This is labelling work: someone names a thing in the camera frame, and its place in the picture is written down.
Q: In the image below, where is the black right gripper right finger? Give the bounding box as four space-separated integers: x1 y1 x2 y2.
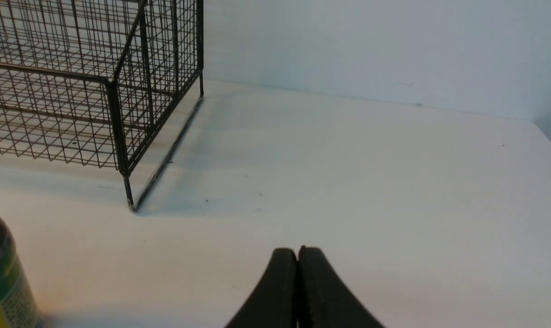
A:
298 246 383 328

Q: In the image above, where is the black wire mesh rack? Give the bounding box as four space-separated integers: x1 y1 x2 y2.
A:
0 0 205 212

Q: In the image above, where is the yellow-capped dark sauce bottle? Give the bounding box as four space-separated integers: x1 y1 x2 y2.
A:
0 218 46 328

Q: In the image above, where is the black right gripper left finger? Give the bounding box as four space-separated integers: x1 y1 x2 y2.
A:
226 248 298 328

